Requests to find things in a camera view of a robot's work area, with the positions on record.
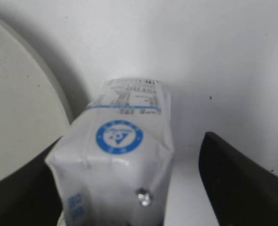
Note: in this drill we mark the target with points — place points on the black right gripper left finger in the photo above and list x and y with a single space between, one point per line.
28 196

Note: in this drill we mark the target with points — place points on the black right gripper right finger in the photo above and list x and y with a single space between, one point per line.
241 192

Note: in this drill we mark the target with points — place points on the beige round plate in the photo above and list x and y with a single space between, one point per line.
34 111

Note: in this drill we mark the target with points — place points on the white blue milk carton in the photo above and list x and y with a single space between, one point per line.
113 166

